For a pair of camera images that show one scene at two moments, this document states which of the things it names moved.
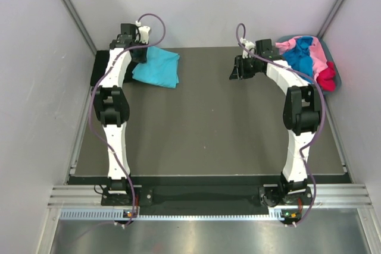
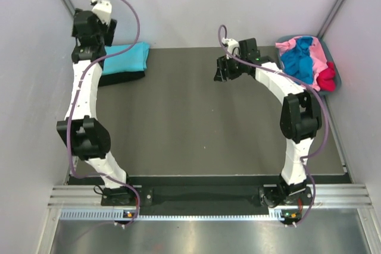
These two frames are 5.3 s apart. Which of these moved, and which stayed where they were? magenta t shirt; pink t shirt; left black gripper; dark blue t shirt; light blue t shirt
Moved: light blue t shirt; left black gripper
Stayed: magenta t shirt; pink t shirt; dark blue t shirt
